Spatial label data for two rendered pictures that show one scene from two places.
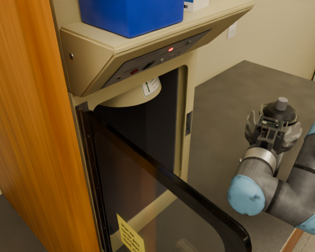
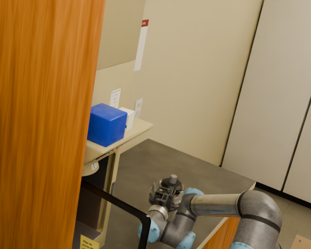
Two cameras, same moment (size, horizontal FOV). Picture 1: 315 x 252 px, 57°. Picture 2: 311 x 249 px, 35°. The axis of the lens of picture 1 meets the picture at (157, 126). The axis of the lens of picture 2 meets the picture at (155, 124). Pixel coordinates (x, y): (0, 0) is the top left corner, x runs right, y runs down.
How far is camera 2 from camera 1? 1.16 m
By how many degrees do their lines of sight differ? 21
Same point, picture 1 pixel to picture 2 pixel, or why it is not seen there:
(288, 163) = not seen: hidden behind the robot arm
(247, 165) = (150, 214)
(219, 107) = (127, 183)
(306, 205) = (181, 233)
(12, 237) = not seen: outside the picture
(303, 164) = (180, 211)
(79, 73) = not seen: hidden behind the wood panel
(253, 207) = (153, 236)
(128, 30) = (105, 145)
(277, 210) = (166, 237)
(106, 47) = (98, 150)
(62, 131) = (77, 183)
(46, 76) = (79, 161)
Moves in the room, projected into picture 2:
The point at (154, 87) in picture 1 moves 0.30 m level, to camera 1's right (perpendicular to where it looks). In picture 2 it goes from (96, 165) to (176, 168)
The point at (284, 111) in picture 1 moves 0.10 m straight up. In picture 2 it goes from (174, 184) to (179, 162)
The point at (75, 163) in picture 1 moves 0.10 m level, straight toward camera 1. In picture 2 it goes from (76, 199) to (93, 217)
